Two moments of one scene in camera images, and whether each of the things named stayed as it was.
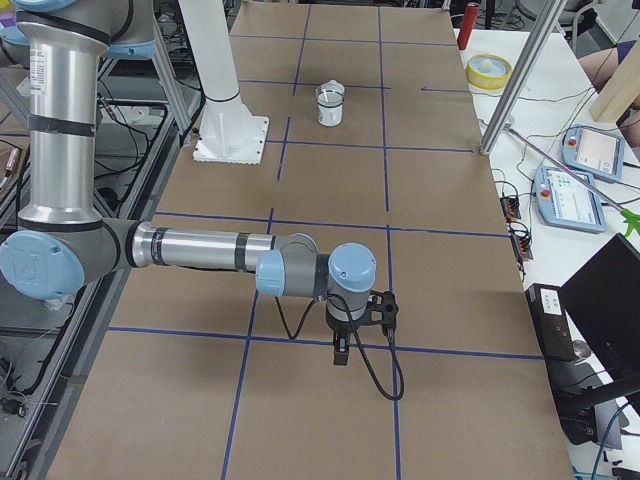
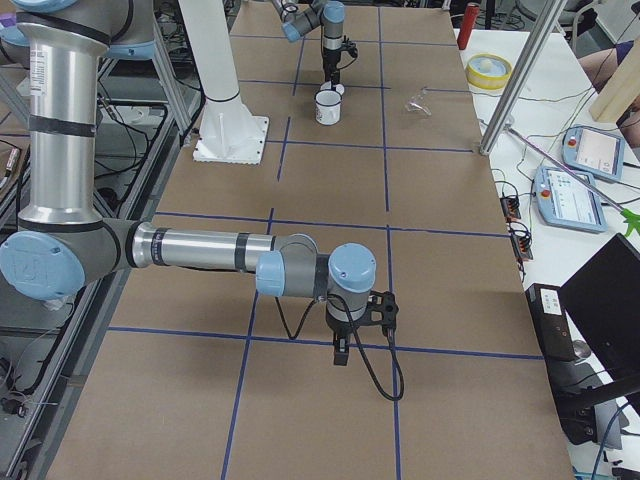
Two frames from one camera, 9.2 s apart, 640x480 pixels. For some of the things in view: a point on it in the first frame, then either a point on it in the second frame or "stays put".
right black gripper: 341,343 stays put
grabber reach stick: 632,218 stays put
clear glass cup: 330,94 -> 418,103
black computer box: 551,319 stays put
